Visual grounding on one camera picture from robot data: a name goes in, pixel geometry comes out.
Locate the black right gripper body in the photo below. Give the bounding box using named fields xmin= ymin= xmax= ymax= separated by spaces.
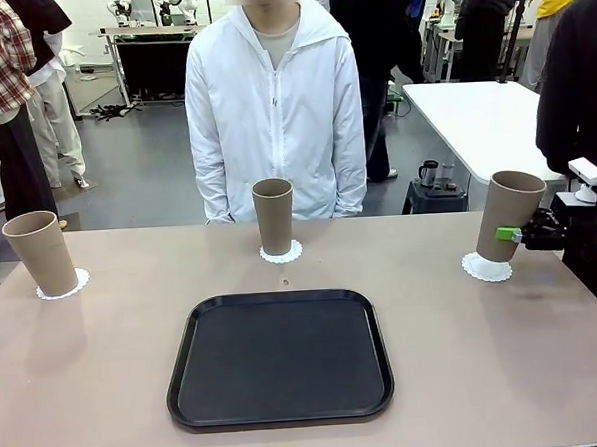
xmin=519 ymin=205 xmax=572 ymax=253

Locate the tall brown paper cup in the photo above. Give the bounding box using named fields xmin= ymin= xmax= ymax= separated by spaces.
xmin=250 ymin=177 xmax=298 ymax=259
xmin=1 ymin=208 xmax=81 ymax=301
xmin=471 ymin=167 xmax=552 ymax=266

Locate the white paper doily coaster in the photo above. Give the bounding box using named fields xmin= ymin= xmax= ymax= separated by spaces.
xmin=34 ymin=265 xmax=93 ymax=302
xmin=460 ymin=248 xmax=515 ymax=285
xmin=257 ymin=238 xmax=304 ymax=267

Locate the white sleeved right forearm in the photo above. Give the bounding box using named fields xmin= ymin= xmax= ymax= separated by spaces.
xmin=193 ymin=156 xmax=232 ymax=226

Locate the white sleeved left forearm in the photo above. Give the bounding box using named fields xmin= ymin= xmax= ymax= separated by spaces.
xmin=331 ymin=149 xmax=370 ymax=218

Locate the dark grey stool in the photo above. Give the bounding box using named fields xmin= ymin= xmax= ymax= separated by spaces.
xmin=399 ymin=176 xmax=471 ymax=216

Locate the black and steel mug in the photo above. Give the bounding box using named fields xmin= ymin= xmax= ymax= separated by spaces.
xmin=416 ymin=158 xmax=441 ymax=189

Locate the white background table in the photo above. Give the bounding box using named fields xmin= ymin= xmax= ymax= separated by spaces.
xmin=400 ymin=74 xmax=573 ymax=192

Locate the black stand pole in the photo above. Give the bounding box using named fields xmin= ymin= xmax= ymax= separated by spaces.
xmin=491 ymin=0 xmax=533 ymax=85

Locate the person in black coat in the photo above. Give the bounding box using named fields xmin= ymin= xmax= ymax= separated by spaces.
xmin=452 ymin=0 xmax=523 ymax=84

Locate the person in black top and jeans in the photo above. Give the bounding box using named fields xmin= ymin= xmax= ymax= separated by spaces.
xmin=328 ymin=0 xmax=430 ymax=185

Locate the person in yellow top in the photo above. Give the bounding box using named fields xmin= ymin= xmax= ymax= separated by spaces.
xmin=514 ymin=0 xmax=596 ymax=96

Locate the person in blue jacket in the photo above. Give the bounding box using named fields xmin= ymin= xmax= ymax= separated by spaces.
xmin=408 ymin=0 xmax=430 ymax=34

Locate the black plastic serving tray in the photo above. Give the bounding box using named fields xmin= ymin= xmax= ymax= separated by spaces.
xmin=160 ymin=285 xmax=398 ymax=435

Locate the person in white jacket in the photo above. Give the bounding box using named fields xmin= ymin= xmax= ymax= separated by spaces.
xmin=178 ymin=0 xmax=371 ymax=228

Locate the background workbench with black panel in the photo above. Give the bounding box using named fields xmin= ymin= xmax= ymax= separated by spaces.
xmin=95 ymin=21 xmax=214 ymax=109

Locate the person in beige trousers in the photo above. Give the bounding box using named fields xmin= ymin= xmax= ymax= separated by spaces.
xmin=5 ymin=0 xmax=89 ymax=193

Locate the person in plaid shirt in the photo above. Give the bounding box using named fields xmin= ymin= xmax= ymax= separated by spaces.
xmin=0 ymin=0 xmax=60 ymax=221

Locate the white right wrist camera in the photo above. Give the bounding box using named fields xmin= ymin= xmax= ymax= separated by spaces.
xmin=567 ymin=156 xmax=597 ymax=206

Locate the black cable heap on floor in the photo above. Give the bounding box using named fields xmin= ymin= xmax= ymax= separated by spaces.
xmin=88 ymin=101 xmax=142 ymax=123

